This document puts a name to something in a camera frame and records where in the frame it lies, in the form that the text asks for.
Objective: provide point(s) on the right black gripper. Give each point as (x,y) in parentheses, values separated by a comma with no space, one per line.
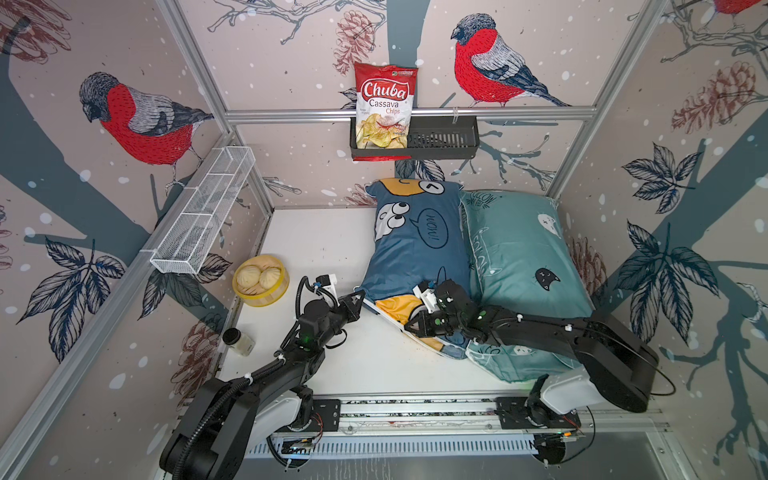
(421,325)

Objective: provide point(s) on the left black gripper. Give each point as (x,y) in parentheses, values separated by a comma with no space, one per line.
(352,311)

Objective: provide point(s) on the blue cartoon pillow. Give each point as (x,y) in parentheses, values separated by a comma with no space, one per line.
(417,239)

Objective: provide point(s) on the teal cat pillow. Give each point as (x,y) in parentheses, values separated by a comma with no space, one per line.
(518,257)

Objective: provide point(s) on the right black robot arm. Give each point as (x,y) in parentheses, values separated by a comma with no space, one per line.
(613,364)

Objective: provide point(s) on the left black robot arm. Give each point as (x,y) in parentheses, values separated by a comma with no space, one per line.
(213,435)

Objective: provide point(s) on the right white bun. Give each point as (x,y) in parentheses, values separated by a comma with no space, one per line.
(270,277)

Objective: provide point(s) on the white bun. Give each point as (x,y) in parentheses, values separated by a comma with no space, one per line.
(270,277)
(247,277)

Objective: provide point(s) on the yellow bowl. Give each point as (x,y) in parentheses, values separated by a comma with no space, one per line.
(257,296)

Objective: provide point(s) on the left white bun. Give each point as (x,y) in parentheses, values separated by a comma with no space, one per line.
(247,277)

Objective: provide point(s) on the small black-capped jar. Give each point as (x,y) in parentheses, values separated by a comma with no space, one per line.
(238,341)

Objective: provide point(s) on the red Chuba chips bag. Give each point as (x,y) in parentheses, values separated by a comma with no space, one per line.
(384,103)

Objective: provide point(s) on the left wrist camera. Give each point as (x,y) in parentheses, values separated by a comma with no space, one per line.
(328,282)

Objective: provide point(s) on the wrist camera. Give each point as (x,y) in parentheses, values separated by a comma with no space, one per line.
(328,282)
(427,297)

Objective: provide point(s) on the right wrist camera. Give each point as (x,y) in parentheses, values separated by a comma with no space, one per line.
(427,297)

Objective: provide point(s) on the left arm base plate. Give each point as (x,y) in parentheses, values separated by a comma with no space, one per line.
(319,415)

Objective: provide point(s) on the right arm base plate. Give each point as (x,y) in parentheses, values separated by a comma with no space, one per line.
(522,413)

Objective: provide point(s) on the white wire mesh basket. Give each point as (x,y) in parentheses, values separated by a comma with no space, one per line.
(201,210)

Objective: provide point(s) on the black wall basket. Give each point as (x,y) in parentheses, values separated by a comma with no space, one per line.
(429,138)

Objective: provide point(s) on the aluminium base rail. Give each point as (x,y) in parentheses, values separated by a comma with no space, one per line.
(468,414)

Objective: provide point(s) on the aluminium frame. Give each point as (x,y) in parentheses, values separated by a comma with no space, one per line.
(31,430)

